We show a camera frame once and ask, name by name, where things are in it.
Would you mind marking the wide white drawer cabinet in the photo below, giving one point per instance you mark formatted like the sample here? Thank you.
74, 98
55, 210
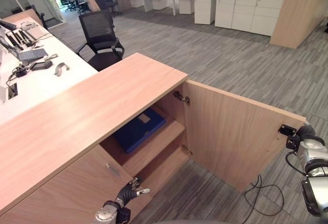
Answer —
248, 13

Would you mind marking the black flat device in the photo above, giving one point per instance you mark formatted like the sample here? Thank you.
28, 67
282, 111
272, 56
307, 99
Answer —
40, 65

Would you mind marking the grey curved bracket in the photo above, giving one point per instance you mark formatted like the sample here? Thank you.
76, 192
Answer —
60, 68

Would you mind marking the black mesh office chair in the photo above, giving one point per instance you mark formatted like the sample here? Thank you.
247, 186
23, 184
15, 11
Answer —
98, 33

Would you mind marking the light wood office cabinet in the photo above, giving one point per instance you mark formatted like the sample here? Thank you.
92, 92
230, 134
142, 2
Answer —
84, 111

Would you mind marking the blue folder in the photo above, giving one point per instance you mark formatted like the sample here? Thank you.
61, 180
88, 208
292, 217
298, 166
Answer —
139, 130

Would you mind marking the wooden cabinet shelf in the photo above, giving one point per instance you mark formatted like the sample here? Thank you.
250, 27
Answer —
156, 147

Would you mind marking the black swivel chair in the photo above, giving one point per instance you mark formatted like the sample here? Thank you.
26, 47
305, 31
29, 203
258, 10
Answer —
112, 2

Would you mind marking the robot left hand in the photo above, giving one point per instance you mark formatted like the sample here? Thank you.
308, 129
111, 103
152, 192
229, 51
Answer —
128, 192

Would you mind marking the tall wooden side panel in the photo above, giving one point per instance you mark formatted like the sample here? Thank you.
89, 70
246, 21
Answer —
299, 8

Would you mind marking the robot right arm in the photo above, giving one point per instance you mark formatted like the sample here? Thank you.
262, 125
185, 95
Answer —
313, 172

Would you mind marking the closed wooden cabinet door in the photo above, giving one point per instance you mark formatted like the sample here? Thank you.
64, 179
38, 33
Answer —
71, 193

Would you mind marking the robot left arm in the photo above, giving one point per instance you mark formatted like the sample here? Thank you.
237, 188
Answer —
110, 213

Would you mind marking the wooden cabinet door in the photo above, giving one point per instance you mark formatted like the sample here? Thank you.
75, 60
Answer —
71, 193
230, 137

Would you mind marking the narrow white drawer unit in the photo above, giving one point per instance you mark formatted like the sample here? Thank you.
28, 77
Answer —
203, 8

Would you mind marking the black door latch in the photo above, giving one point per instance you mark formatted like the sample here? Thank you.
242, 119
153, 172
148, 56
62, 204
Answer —
287, 129

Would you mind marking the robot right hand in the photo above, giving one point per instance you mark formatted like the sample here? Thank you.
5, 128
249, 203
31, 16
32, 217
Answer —
306, 131

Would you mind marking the metal door hinge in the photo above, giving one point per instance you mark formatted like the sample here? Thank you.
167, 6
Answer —
181, 97
187, 150

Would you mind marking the grey tablet computer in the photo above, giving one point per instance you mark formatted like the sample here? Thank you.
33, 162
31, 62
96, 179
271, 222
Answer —
33, 54

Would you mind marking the white notebook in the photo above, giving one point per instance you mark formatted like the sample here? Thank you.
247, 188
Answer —
36, 31

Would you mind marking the white office desk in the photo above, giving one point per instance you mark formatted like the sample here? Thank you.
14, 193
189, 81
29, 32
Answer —
43, 80

